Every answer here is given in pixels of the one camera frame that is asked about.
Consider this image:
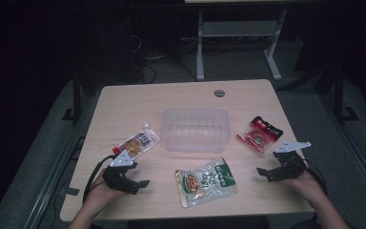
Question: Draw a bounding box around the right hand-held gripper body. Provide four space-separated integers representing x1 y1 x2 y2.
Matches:
268 141 312 183

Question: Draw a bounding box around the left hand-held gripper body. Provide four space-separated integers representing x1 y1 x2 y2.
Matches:
102 150 140 196

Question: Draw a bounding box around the red and black snack packet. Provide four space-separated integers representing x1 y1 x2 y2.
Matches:
235 115 284 155

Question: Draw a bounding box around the clear plastic container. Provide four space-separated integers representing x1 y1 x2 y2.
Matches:
160 107 231 154

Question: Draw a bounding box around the person's left hand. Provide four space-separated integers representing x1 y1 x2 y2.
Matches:
85 168 126 208

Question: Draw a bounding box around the person's right hand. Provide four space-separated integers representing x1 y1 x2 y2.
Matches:
279 171 328 206

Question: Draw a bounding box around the orange and white snack pouch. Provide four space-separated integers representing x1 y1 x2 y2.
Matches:
112 122 162 160

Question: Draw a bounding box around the grey tape strip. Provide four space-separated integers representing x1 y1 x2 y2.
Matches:
57 186 81 198

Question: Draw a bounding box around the green and white snack pouch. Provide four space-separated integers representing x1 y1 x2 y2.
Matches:
174 156 239 209

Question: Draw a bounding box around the black metal stand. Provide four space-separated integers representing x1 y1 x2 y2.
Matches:
61 68 84 122
329 65 360 125

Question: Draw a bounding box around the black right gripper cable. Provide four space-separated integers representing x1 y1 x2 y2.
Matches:
303 157 329 196

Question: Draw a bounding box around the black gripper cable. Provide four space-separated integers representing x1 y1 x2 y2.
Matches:
82 155 118 204
303 157 329 196

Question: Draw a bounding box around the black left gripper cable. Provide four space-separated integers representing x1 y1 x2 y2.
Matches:
82 155 118 204

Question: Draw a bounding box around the black floor cable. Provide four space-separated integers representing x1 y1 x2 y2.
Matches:
134 31 198 84

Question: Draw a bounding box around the white metal desk frame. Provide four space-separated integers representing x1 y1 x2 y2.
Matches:
195 8 289 82

